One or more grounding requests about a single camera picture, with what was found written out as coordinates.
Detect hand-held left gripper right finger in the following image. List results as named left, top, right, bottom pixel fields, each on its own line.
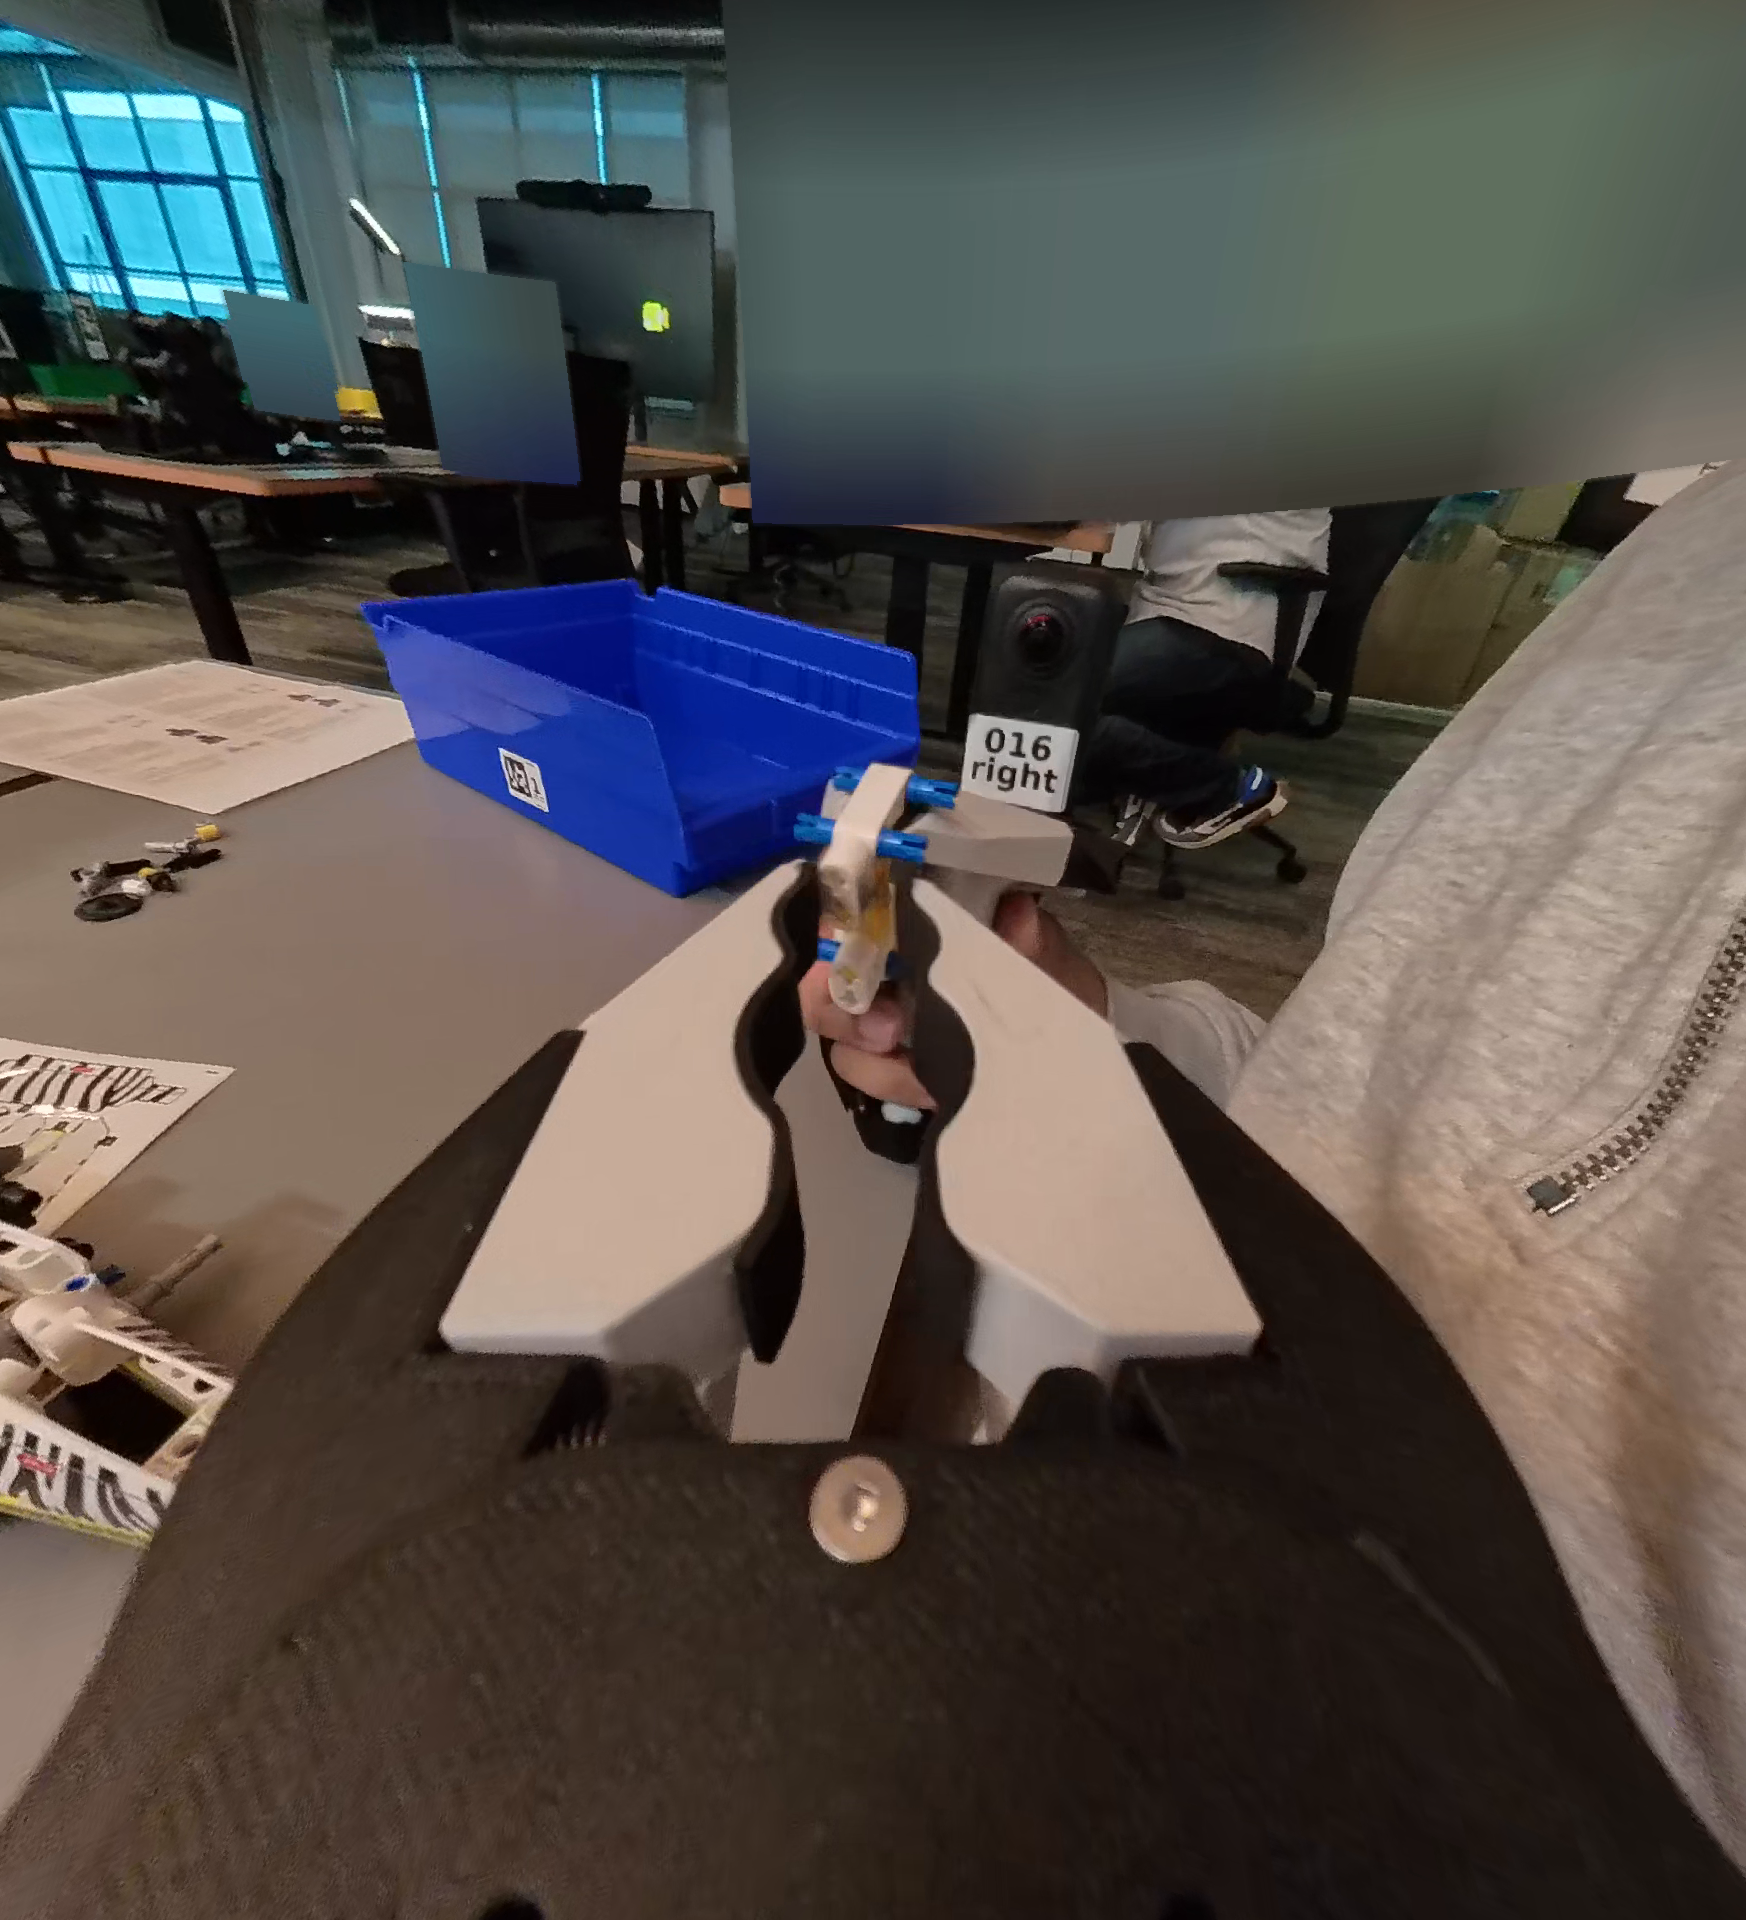
left=904, top=884, right=1262, bottom=1446

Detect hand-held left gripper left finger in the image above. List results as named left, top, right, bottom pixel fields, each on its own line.
left=440, top=862, right=814, bottom=1441

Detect white yellow blue lego assembly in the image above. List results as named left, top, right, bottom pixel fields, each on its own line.
left=794, top=763, right=961, bottom=1016

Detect zebra striped lego helicopter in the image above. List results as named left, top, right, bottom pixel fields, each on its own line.
left=0, top=1162, right=235, bottom=1547

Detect person's right forearm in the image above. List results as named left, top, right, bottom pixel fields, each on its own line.
left=1110, top=979, right=1276, bottom=1108

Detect small loose lego parts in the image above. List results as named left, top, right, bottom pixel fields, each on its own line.
left=71, top=816, right=228, bottom=925

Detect person's right hand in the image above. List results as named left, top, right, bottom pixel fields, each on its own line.
left=798, top=884, right=1114, bottom=1119

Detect blue plastic bin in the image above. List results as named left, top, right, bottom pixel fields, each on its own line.
left=361, top=578, right=924, bottom=899

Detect black office chair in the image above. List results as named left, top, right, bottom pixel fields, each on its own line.
left=1113, top=503, right=1441, bottom=904

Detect person in grey hoodie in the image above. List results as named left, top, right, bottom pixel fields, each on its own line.
left=1224, top=451, right=1746, bottom=1920

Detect large dark monitor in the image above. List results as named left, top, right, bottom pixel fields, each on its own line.
left=475, top=181, right=719, bottom=404

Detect printed instruction sheet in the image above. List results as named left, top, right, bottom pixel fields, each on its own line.
left=0, top=660, right=416, bottom=816

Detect window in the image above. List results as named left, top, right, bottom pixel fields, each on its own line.
left=0, top=82, right=294, bottom=312

